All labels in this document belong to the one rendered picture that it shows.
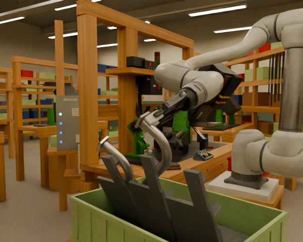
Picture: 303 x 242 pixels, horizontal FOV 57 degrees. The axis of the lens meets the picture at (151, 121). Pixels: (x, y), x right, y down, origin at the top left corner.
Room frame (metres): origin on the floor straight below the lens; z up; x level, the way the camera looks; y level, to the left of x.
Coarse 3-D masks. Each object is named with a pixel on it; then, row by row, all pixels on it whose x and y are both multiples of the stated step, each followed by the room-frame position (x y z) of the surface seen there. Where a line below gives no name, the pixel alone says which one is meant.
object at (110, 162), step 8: (104, 160) 0.91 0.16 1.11; (112, 160) 0.90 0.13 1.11; (112, 168) 0.91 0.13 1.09; (112, 176) 0.94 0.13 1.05; (120, 176) 0.92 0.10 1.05; (104, 184) 1.02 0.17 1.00; (112, 184) 0.98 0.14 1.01; (120, 184) 0.94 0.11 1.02; (104, 192) 1.05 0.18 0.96; (112, 192) 1.01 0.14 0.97; (120, 192) 0.97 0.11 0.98; (128, 192) 0.94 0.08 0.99; (112, 200) 1.05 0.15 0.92; (120, 200) 1.01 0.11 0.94; (128, 200) 0.97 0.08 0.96; (120, 208) 1.05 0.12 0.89; (128, 208) 1.00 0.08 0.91; (136, 208) 0.97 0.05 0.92; (128, 216) 1.04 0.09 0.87; (136, 216) 1.00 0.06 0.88
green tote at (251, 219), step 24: (96, 192) 1.06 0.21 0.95; (72, 216) 0.99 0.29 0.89; (96, 216) 0.88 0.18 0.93; (216, 216) 1.02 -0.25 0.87; (240, 216) 0.95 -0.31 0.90; (264, 216) 0.90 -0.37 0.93; (96, 240) 0.88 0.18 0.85; (120, 240) 0.79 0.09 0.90; (144, 240) 0.72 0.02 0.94; (264, 240) 0.74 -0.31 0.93
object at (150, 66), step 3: (144, 60) 2.15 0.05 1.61; (147, 60) 2.18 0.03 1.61; (144, 63) 2.15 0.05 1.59; (147, 63) 2.18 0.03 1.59; (150, 63) 2.21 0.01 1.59; (153, 63) 2.25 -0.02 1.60; (144, 66) 2.15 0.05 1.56; (147, 66) 2.18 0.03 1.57; (150, 66) 2.21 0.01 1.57; (153, 66) 2.25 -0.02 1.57; (150, 69) 2.21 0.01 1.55; (153, 69) 2.24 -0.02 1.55
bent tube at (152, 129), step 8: (144, 128) 0.85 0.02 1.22; (152, 128) 0.84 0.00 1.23; (152, 136) 0.84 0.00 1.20; (160, 136) 0.83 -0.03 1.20; (160, 144) 0.83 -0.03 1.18; (168, 144) 0.83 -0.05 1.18; (168, 152) 0.83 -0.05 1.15; (168, 160) 0.84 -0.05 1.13; (160, 168) 0.87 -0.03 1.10; (144, 184) 0.96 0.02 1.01
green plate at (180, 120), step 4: (180, 112) 2.14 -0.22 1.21; (184, 112) 2.12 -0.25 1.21; (176, 116) 2.15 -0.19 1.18; (180, 116) 2.13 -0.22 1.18; (184, 116) 2.11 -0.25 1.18; (176, 120) 2.15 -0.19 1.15; (180, 120) 2.12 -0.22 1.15; (184, 120) 2.11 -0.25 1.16; (176, 124) 2.14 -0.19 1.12; (180, 124) 2.11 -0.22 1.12; (184, 124) 2.10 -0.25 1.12; (188, 124) 2.15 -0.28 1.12; (172, 128) 2.15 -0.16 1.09; (176, 128) 2.13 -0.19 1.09; (180, 128) 2.11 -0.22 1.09
